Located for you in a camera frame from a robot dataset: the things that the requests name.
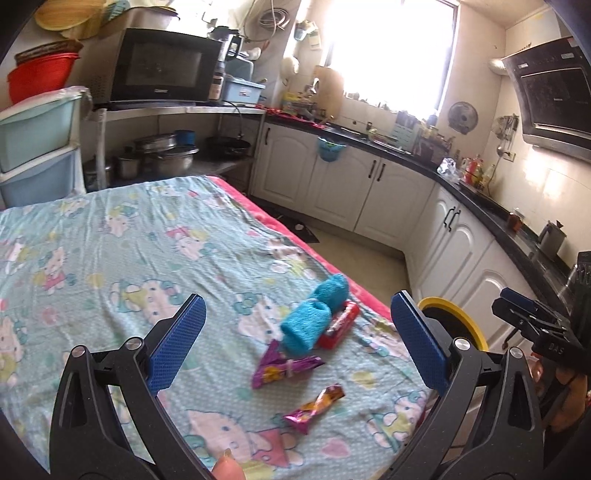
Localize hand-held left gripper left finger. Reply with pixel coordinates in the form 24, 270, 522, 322
48, 293, 218, 480

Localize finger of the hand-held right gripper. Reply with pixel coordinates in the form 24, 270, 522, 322
501, 287, 562, 320
491, 298, 552, 343

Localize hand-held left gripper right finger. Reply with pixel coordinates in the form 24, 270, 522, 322
369, 290, 557, 480

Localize blue foam net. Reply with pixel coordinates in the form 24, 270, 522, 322
281, 273, 350, 357

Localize person's right hand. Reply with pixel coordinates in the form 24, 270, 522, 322
531, 356, 591, 431

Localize person's left hand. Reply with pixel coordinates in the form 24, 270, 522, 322
212, 448, 246, 480

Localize metal kettle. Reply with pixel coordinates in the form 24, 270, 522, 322
538, 220, 568, 260

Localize red snack packet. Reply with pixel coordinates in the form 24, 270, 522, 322
318, 301, 361, 350

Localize black kitchen countertop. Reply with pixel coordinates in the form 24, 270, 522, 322
265, 113, 591, 297

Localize printed cartoon blanket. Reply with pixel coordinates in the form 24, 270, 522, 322
0, 174, 445, 480

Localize orange purple snack wrapper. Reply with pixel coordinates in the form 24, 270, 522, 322
283, 384, 346, 436

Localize cluster of condiment bottles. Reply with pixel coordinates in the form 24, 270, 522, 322
459, 154, 498, 193

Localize clear plastic bag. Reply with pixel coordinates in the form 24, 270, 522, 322
436, 157, 463, 179

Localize white kitchen cabinet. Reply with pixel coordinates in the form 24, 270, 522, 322
249, 121, 570, 352

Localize black floor mat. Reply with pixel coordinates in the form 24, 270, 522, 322
279, 215, 321, 244

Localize hanging kitchen utensils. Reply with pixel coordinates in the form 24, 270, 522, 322
496, 114, 520, 158

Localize round exhaust fan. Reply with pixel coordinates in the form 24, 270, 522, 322
448, 102, 479, 136

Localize stacked steel pots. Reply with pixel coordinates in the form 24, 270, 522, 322
134, 133, 201, 176

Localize small steel pot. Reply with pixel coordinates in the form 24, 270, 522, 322
115, 147, 140, 179

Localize lidded steel pot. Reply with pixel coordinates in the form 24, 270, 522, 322
83, 159, 114, 193

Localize teal cutlery organiser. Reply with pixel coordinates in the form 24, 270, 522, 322
394, 111, 424, 149

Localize black range hood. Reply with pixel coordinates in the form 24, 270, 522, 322
489, 37, 591, 160

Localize black wok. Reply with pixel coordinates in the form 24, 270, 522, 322
205, 135, 253, 160

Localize blue hanging bin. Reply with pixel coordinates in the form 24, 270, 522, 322
316, 136, 347, 164

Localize metal kitchen rack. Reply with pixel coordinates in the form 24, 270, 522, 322
83, 104, 269, 195

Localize blue plastic drawer unit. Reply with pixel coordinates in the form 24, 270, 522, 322
0, 85, 93, 211

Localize wooden cutting board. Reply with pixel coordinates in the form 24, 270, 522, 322
314, 65, 345, 119

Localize bright window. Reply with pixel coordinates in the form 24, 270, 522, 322
325, 0, 458, 112

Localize black microwave oven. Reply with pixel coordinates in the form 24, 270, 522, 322
92, 28, 225, 105

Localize white hanging item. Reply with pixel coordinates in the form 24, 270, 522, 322
281, 55, 300, 86

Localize red plastic basin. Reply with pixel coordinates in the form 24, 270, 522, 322
7, 53, 82, 106

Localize black kettle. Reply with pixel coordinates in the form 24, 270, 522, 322
209, 25, 246, 64

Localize dark rimmed basin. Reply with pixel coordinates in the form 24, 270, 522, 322
14, 39, 85, 66

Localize woven straw tray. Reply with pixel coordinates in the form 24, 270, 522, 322
60, 0, 123, 40

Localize teal plastic tray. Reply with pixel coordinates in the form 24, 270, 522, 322
104, 0, 133, 22

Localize round bamboo tray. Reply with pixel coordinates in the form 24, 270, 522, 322
34, 0, 105, 29

